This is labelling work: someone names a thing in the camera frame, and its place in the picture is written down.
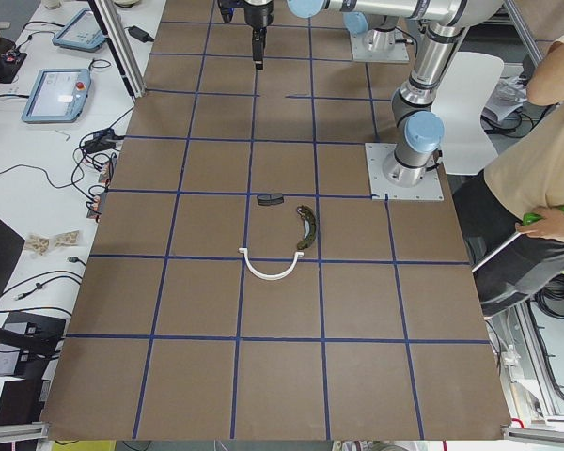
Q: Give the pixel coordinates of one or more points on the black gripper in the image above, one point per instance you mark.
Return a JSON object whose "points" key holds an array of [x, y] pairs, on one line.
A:
{"points": [[258, 14]]}

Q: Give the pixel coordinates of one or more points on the black power adapter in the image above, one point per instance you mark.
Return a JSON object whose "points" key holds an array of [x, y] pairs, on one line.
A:
{"points": [[140, 34]]}

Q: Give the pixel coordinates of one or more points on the black brake pad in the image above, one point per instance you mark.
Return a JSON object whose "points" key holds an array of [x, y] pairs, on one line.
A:
{"points": [[269, 200]]}

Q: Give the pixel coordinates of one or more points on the far blue teach pendant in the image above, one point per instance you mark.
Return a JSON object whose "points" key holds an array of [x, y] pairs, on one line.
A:
{"points": [[81, 33]]}

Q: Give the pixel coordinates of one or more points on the blue teach pendant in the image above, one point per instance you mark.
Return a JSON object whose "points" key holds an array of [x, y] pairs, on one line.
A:
{"points": [[58, 96], [81, 33]]}

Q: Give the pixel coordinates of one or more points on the olive green brake shoe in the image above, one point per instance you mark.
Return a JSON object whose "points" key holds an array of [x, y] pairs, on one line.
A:
{"points": [[310, 221]]}

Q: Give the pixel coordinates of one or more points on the near blue teach pendant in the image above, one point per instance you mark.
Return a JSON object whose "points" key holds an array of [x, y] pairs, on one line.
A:
{"points": [[58, 96]]}

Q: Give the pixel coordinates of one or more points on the white plastic chair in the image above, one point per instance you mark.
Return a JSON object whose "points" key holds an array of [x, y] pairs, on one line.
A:
{"points": [[468, 83]]}

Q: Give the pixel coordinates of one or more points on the person in beige shirt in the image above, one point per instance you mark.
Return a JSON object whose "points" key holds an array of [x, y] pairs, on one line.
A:
{"points": [[515, 203]]}

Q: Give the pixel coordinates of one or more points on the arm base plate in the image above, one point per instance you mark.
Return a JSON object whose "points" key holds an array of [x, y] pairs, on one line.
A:
{"points": [[389, 180], [379, 47]]}

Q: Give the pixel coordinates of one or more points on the aluminium frame post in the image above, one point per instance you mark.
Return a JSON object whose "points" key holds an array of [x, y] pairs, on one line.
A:
{"points": [[112, 28]]}

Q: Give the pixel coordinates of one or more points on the white curved plastic bracket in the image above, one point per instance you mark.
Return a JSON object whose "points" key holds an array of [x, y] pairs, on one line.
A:
{"points": [[270, 271]]}

